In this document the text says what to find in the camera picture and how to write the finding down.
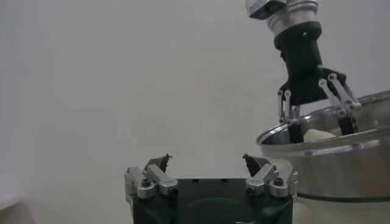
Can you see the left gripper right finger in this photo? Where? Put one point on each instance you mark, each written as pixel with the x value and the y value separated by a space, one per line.
pixel 262 178

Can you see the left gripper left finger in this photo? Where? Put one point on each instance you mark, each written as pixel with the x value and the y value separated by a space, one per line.
pixel 161 181

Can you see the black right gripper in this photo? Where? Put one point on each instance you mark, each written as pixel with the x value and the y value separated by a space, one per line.
pixel 301 67

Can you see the white steamed baozi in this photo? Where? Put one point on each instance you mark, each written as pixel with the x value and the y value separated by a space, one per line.
pixel 318 136

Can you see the stainless steel steamer basket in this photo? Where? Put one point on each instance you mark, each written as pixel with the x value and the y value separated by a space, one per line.
pixel 341 170

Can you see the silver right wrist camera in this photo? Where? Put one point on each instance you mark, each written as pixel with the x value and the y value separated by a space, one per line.
pixel 263 7

